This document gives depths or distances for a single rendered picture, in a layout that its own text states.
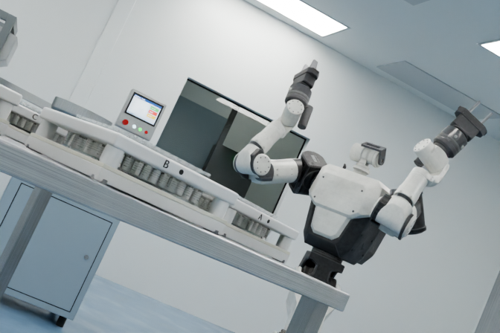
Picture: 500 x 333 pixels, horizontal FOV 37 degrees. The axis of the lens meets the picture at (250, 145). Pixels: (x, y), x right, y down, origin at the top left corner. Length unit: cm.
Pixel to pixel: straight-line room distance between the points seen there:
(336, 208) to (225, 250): 152
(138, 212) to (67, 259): 317
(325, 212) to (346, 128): 487
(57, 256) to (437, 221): 478
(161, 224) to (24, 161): 23
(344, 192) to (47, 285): 205
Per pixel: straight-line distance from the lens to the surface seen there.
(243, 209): 138
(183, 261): 711
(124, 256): 701
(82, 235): 419
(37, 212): 218
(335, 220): 266
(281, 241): 154
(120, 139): 103
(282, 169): 274
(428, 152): 249
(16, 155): 93
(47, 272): 420
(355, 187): 265
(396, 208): 237
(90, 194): 99
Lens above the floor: 84
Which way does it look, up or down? 7 degrees up
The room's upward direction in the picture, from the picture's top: 25 degrees clockwise
